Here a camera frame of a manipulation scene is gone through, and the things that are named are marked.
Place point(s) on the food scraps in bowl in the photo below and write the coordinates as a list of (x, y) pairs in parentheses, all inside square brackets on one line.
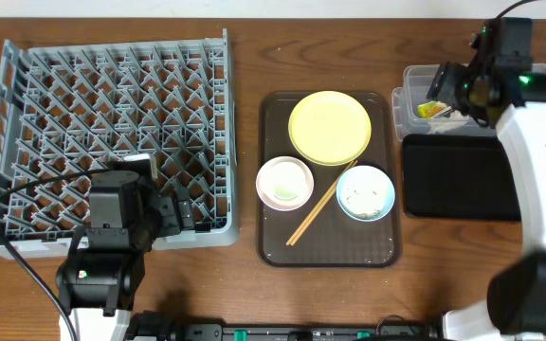
[(362, 203)]

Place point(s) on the green orange snack wrapper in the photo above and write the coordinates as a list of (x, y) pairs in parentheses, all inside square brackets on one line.
[(431, 109)]

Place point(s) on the clear plastic waste bin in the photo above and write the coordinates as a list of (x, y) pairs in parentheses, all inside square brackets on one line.
[(405, 101)]

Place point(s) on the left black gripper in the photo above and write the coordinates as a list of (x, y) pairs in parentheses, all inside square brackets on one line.
[(181, 211)]

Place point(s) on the yellow round plate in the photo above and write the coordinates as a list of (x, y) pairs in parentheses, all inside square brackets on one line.
[(329, 128)]

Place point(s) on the pink small bowl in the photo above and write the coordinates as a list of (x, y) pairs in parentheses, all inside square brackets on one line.
[(284, 183)]

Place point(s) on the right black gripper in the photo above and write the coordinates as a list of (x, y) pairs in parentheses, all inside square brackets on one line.
[(447, 84)]

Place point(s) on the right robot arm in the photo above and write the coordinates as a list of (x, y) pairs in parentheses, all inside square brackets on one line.
[(499, 89)]

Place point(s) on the grey plastic dishwasher rack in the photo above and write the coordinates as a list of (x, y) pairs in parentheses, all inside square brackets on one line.
[(65, 110)]

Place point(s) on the black rectangular waste bin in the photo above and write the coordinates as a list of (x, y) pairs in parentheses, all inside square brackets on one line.
[(458, 177)]

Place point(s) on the dark brown serving tray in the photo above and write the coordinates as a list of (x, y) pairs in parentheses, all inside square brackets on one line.
[(333, 239)]

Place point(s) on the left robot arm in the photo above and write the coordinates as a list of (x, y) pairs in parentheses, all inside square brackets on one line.
[(105, 264)]

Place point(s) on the light blue bowl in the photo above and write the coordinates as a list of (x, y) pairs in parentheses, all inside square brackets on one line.
[(371, 178)]

